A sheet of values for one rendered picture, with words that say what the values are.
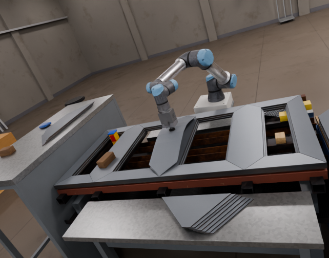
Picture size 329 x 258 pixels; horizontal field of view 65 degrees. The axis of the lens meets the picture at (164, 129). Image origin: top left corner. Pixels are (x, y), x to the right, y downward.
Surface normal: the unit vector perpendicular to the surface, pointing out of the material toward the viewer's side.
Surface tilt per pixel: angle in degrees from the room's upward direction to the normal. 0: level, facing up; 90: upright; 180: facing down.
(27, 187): 90
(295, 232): 0
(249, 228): 0
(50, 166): 90
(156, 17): 90
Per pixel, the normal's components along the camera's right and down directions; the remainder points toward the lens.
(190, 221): -0.32, -0.86
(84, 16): -0.33, 0.50
